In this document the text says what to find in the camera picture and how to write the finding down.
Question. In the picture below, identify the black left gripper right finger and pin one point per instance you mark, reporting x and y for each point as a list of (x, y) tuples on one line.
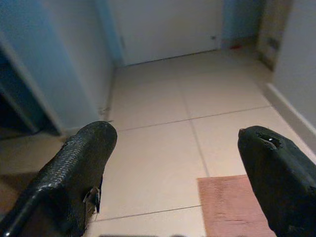
[(284, 187)]

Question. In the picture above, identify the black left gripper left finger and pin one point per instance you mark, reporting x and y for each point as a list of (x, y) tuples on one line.
[(69, 177)]

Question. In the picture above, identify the pink floor mat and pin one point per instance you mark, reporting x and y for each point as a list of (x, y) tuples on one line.
[(227, 209)]

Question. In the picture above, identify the white door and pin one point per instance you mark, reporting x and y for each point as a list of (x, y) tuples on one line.
[(168, 27)]

